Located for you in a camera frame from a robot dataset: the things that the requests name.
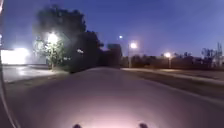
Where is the dark building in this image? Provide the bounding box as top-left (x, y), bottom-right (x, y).
top-left (105, 43), bottom-right (123, 69)

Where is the street lamp pole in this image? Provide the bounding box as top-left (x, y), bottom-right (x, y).
top-left (127, 41), bottom-right (138, 69)
top-left (163, 51), bottom-right (173, 70)

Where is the grey paved path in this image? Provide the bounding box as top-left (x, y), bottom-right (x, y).
top-left (0, 66), bottom-right (224, 128)

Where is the large dark tree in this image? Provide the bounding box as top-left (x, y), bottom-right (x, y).
top-left (34, 4), bottom-right (105, 74)

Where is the row of distant trees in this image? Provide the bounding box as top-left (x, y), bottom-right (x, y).
top-left (121, 42), bottom-right (224, 70)

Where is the dark verge strip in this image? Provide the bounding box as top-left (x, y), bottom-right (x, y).
top-left (123, 69), bottom-right (224, 102)

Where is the grey road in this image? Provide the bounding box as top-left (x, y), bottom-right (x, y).
top-left (121, 67), bottom-right (224, 85)

